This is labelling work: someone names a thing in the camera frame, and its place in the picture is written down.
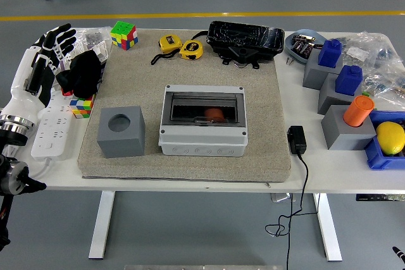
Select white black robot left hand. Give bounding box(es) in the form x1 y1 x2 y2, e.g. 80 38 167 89
1 23 78 123

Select black cloth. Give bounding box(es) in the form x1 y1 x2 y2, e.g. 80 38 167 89
55 49 104 99

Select blue bottle-shaped block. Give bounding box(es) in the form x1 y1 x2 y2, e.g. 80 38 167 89
317 39 343 69
334 64 363 96

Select black plastic tray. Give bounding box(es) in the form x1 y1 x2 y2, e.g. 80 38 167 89
206 20 285 70

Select yellow lemon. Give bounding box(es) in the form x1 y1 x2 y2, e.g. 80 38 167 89
375 121 405 157

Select orange cylinder battery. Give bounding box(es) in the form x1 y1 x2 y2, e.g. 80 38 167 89
204 107 226 123
342 95 375 128

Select blue-grey bowl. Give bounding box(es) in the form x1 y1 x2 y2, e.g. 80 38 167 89
284 28 327 64

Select clear bag with white parts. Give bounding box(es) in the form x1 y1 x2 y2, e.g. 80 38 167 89
74 26 113 62

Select dark small parts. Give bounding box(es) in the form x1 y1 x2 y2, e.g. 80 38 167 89
290 33 317 59

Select black power adapter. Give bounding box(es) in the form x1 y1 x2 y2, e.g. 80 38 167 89
286 125 308 156

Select blue plastic bin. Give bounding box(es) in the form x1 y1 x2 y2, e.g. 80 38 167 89
363 110 405 171

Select white table leg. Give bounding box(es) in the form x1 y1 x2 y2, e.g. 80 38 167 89
87 191 115 260
313 192 343 262

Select clear bags of components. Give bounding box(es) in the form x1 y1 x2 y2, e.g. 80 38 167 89
337 31 405 109

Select silver bracket under table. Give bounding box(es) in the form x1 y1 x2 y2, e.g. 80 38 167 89
271 192 296 203

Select black table control panel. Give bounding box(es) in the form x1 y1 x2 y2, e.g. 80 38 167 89
355 193 405 202

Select grey electrical box clear lid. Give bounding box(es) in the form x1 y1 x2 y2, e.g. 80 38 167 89
158 84 247 157

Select yellow tape measure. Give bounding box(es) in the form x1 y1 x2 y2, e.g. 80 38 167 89
150 34 184 66
178 31 208 61

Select black adapter cord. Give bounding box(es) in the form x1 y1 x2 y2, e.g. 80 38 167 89
264 152 320 270

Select colourful puzzle cube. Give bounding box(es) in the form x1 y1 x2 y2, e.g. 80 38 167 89
109 20 139 51
68 94 96 120

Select grey-brown mat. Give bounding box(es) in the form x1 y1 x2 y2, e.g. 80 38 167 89
77 28 292 184

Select grey block holder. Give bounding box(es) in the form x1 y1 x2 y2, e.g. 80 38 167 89
321 104 377 151
96 105 146 159
302 49 344 90
317 73 363 116

